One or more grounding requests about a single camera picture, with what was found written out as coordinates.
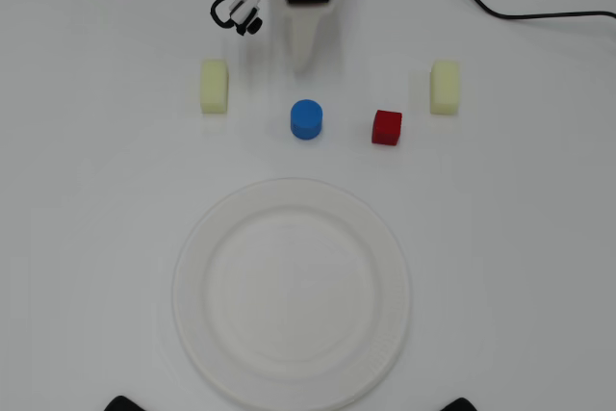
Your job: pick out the blue cylinder block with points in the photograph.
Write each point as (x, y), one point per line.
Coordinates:
(306, 118)

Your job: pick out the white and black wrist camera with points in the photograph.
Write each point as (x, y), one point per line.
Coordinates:
(244, 10)

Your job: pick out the black stand foot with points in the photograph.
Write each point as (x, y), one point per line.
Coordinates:
(124, 404)
(460, 404)

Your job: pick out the red cube block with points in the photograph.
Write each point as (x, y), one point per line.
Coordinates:
(386, 127)

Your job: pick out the cream foam block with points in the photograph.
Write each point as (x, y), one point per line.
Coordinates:
(214, 86)
(444, 87)

